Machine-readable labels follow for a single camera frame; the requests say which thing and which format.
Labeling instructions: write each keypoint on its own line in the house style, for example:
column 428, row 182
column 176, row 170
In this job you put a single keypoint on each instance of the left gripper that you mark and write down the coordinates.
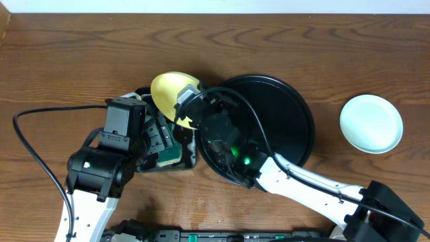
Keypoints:
column 156, row 135

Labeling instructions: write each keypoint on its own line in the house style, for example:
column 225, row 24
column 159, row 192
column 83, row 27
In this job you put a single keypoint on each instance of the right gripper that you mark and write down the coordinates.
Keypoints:
column 215, row 103

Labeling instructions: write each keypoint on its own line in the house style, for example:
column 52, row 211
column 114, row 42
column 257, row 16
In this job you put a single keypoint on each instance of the green and yellow sponge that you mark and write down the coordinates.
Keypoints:
column 171, row 154

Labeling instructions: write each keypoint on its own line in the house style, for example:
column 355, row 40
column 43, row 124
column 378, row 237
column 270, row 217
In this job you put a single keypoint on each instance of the yellow plate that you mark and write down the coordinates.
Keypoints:
column 165, row 89

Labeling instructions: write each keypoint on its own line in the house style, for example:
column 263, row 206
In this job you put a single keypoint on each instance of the light blue plate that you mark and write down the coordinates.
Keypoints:
column 371, row 124

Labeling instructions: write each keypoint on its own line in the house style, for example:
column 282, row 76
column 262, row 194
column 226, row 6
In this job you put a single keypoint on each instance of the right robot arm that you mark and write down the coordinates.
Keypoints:
column 291, row 172

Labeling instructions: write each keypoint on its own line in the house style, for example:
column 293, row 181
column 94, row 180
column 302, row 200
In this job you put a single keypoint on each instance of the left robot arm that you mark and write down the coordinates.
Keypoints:
column 107, row 161

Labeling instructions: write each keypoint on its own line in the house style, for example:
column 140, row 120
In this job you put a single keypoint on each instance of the black rectangular water tray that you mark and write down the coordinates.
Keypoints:
column 186, row 137

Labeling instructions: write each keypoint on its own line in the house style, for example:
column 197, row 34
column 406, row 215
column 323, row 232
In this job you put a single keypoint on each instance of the round black serving tray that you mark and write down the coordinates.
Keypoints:
column 285, row 118

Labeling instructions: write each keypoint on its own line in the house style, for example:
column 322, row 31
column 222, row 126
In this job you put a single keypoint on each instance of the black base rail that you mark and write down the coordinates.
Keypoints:
column 134, row 231

